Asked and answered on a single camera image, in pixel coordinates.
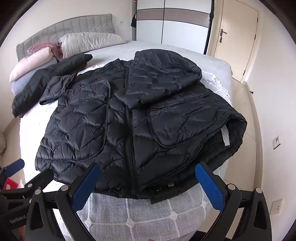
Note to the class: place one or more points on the black stand pole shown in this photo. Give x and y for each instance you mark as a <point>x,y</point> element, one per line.
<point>209,25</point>

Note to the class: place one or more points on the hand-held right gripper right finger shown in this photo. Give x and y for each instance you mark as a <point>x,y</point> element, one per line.
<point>210,190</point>

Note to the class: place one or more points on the white wall socket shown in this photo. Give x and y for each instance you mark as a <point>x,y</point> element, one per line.
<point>276,142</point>
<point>277,205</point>

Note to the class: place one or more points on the pink striped pillow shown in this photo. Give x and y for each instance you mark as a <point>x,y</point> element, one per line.
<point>39,45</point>

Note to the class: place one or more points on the pale pink folded quilt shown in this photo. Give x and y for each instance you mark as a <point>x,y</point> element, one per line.
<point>30,62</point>

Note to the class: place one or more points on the bed with grey sheet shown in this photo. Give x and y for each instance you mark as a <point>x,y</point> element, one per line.
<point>161,48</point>

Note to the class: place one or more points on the small black quilted jacket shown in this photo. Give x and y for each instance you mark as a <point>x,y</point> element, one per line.
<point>34,85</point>

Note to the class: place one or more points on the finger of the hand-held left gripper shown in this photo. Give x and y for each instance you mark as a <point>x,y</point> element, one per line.
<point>39,179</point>
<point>15,166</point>

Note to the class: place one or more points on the red object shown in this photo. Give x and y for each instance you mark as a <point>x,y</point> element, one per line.
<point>10,183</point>

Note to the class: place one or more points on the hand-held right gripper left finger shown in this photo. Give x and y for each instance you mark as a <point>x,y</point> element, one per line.
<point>85,187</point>

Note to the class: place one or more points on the cream door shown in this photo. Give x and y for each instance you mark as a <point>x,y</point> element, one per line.
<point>235,34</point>

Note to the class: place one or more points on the black hanging bag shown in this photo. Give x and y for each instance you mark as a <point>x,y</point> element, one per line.
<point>133,20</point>

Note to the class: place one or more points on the white and grey wardrobe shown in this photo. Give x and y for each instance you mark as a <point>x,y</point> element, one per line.
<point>175,30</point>

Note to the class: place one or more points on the large black puffer jacket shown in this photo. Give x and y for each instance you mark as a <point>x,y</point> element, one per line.
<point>138,104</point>

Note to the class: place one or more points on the grey padded headboard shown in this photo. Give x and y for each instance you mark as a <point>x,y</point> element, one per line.
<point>69,25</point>

